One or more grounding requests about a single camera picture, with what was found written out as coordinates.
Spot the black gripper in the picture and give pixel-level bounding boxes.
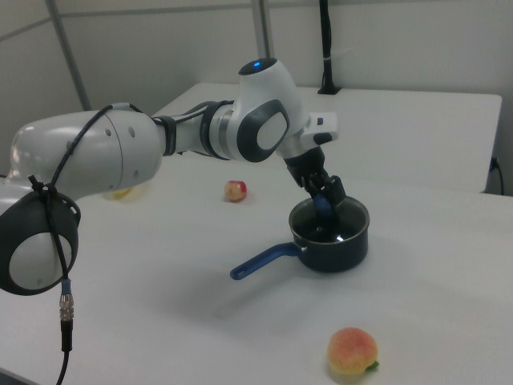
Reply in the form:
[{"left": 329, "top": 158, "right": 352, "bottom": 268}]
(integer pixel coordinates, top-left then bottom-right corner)
[{"left": 283, "top": 146, "right": 346, "bottom": 209}]

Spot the glass lid with blue knob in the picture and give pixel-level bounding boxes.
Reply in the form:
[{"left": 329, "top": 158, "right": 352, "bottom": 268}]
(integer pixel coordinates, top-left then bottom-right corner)
[{"left": 289, "top": 194, "right": 370, "bottom": 245}]

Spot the red toy wax apple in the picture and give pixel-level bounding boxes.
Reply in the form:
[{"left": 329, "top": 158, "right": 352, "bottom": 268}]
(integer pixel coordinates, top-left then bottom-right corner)
[{"left": 223, "top": 180, "right": 248, "bottom": 204}]

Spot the orange toy peach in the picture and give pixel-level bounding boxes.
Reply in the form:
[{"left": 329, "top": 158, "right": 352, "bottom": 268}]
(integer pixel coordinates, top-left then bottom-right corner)
[{"left": 326, "top": 326, "right": 381, "bottom": 377}]

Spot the yellow striped toy melon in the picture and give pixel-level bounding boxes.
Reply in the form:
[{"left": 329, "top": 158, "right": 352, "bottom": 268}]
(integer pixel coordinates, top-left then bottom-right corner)
[{"left": 102, "top": 182, "right": 149, "bottom": 201}]

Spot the black saucepan with blue handle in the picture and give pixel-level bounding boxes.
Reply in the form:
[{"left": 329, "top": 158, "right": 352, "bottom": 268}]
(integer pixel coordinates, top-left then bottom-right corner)
[{"left": 229, "top": 197, "right": 370, "bottom": 281}]

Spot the black camera stand pole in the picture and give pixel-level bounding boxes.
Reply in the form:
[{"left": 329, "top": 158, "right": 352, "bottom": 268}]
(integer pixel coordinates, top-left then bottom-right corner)
[{"left": 317, "top": 0, "right": 341, "bottom": 95}]

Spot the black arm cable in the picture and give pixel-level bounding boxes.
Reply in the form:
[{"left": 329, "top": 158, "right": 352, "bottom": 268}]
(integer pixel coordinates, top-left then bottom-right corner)
[{"left": 27, "top": 100, "right": 237, "bottom": 385}]

